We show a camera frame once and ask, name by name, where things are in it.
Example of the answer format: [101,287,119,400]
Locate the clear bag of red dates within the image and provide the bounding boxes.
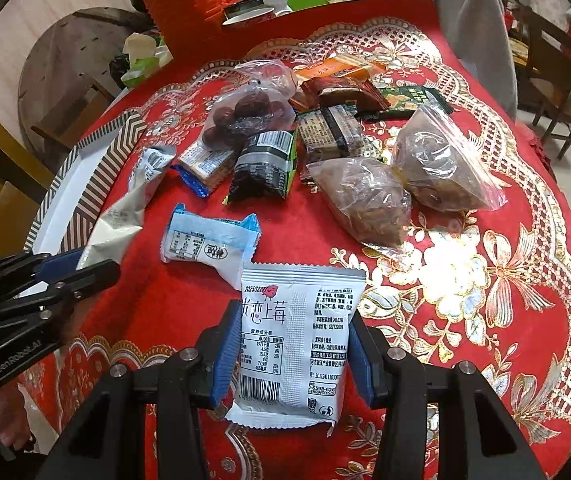
[200,59,299,153]

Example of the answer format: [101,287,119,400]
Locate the white snack packet pink print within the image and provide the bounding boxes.
[225,261,367,430]

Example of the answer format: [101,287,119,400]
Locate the large clear bag brown snacks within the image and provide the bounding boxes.
[390,103,509,212]

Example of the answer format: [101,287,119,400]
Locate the dark green snack packet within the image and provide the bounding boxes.
[365,85,456,121]

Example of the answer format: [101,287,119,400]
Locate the dark brown cake packet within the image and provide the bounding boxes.
[295,102,371,166]

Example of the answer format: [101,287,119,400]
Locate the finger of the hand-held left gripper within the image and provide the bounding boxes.
[0,259,122,334]
[0,247,91,292]

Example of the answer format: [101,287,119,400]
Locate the light blue white snack packet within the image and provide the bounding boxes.
[160,203,262,264]

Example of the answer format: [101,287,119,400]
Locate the grey covered chair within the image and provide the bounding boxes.
[384,0,519,121]

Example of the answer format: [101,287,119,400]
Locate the round wooden table top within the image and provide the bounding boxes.
[18,7,156,148]

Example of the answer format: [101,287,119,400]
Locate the black and green snack packet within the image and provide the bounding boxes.
[222,130,299,206]

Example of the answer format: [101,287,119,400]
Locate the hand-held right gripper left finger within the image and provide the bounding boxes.
[38,305,243,480]

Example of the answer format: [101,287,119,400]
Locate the orange snack packet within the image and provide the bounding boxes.
[295,52,391,83]

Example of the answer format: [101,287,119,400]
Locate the blue biscuit packet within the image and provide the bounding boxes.
[178,139,238,198]

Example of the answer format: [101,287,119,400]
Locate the black plastic bag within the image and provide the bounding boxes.
[109,52,133,88]

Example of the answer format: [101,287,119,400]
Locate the white box with striped rim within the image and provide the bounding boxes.
[24,110,148,306]

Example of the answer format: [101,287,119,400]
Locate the dark wooden chair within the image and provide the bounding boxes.
[508,0,571,161]

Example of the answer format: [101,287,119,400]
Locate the silver white snack packet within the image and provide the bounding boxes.
[76,145,177,272]

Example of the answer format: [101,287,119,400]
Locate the red patterned tablecloth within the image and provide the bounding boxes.
[15,0,571,480]

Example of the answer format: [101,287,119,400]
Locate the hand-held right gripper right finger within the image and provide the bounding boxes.
[348,310,549,480]

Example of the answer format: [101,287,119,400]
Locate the red brown snack packet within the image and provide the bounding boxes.
[298,76,386,111]

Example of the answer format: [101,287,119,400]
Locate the green white tissue pack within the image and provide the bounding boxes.
[120,32,173,91]

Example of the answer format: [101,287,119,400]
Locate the small clear bag brown snacks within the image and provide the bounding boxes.
[305,156,413,248]

